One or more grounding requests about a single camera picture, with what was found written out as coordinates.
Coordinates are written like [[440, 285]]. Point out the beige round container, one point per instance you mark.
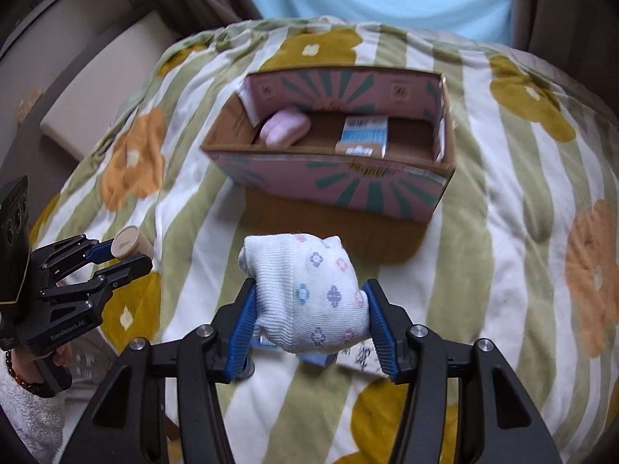
[[130, 241]]

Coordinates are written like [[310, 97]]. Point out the floral striped blanket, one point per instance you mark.
[[483, 251]]

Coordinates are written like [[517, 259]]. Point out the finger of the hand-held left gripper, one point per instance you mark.
[[123, 270], [101, 251]]

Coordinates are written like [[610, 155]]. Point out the person's left hand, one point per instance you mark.
[[24, 367]]

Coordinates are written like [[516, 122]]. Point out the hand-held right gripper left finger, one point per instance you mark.
[[238, 336]]

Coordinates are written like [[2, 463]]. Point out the person's left forearm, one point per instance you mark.
[[29, 415]]

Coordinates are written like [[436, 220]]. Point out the dark framed picture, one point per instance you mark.
[[34, 0]]

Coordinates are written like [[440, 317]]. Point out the blue and white carton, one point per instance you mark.
[[362, 135]]

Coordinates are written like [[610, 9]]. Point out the white flat cushion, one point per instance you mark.
[[101, 92]]

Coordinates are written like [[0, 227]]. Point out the white black patterned cloth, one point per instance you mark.
[[362, 358]]

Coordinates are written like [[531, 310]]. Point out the white floral socks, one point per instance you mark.
[[309, 290]]

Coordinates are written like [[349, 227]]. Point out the pink patterned cardboard box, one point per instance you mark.
[[338, 188]]

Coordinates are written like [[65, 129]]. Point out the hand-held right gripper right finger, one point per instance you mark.
[[383, 341]]

